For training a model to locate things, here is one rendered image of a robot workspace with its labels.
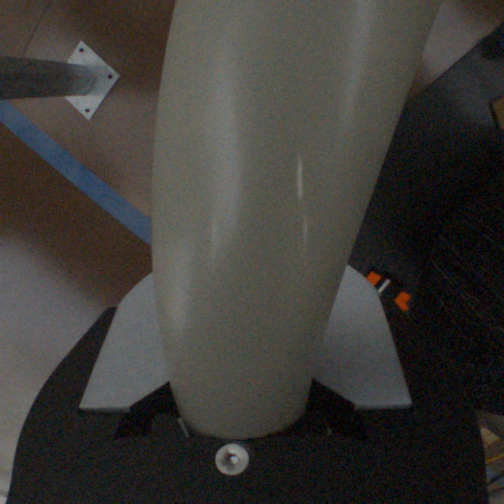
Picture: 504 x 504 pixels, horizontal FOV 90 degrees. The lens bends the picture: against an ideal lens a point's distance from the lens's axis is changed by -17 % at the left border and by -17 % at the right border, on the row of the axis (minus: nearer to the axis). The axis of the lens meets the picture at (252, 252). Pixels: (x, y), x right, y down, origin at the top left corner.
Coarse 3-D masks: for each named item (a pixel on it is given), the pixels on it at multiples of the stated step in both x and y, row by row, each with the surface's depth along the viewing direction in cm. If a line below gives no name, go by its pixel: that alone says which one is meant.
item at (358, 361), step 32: (352, 288) 9; (352, 320) 8; (384, 320) 8; (320, 352) 7; (352, 352) 7; (384, 352) 7; (320, 384) 6; (352, 384) 6; (384, 384) 6; (352, 416) 6
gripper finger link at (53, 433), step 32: (96, 320) 9; (96, 352) 8; (64, 384) 7; (32, 416) 6; (64, 416) 6; (96, 416) 6; (128, 416) 6; (32, 448) 5; (64, 448) 5; (32, 480) 4
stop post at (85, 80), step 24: (0, 72) 51; (24, 72) 58; (48, 72) 67; (72, 72) 78; (96, 72) 89; (0, 96) 56; (24, 96) 64; (48, 96) 74; (72, 96) 93; (96, 96) 92
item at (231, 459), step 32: (160, 416) 6; (320, 416) 6; (96, 448) 5; (128, 448) 5; (160, 448) 5; (192, 448) 5; (224, 448) 5; (256, 448) 5; (288, 448) 5; (320, 448) 5; (352, 448) 5; (384, 448) 5; (64, 480) 4; (96, 480) 4; (128, 480) 4; (160, 480) 4; (192, 480) 4; (224, 480) 4; (256, 480) 4; (288, 480) 4; (320, 480) 4; (352, 480) 4; (384, 480) 4; (416, 480) 4
